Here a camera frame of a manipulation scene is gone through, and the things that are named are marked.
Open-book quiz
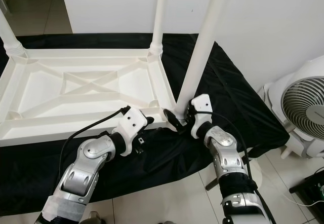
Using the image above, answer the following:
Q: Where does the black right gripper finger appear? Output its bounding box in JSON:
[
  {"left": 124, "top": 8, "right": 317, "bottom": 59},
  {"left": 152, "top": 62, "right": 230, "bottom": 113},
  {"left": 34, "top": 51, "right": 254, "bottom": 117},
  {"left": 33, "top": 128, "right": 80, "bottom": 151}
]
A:
[{"left": 163, "top": 108, "right": 184, "bottom": 132}]

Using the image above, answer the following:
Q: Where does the grey robot left foot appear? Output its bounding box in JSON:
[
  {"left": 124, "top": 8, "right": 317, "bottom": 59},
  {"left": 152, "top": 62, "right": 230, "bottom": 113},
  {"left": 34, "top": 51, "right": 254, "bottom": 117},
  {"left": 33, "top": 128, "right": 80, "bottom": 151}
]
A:
[{"left": 86, "top": 211, "right": 102, "bottom": 224}]

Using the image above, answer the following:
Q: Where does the black table cloth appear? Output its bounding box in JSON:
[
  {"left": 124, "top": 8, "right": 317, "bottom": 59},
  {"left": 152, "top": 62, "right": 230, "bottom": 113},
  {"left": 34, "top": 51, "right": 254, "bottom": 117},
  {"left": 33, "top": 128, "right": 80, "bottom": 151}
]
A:
[{"left": 0, "top": 33, "right": 290, "bottom": 217}]

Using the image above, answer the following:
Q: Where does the black plastic floor crate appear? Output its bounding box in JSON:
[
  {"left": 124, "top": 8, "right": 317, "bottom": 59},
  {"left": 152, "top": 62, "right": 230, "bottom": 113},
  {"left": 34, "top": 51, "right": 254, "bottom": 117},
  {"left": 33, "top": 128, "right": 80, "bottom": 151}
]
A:
[{"left": 289, "top": 171, "right": 324, "bottom": 209}]

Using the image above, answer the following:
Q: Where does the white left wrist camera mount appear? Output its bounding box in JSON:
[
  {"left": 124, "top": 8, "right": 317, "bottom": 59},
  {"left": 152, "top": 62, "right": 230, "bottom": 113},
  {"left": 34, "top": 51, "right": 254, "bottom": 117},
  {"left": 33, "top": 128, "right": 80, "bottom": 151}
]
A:
[{"left": 111, "top": 107, "right": 150, "bottom": 143}]

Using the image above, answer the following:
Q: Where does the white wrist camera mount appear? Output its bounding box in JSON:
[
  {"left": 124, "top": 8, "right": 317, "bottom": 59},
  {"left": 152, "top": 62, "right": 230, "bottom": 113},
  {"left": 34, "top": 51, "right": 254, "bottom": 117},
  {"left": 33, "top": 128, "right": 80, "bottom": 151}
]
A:
[
  {"left": 111, "top": 107, "right": 150, "bottom": 143},
  {"left": 190, "top": 94, "right": 213, "bottom": 138}
]

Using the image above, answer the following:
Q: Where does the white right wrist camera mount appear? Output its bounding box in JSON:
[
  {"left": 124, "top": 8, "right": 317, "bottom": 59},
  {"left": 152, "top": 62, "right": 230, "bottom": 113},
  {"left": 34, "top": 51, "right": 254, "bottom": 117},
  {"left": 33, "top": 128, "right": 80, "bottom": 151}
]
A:
[{"left": 190, "top": 94, "right": 213, "bottom": 138}]

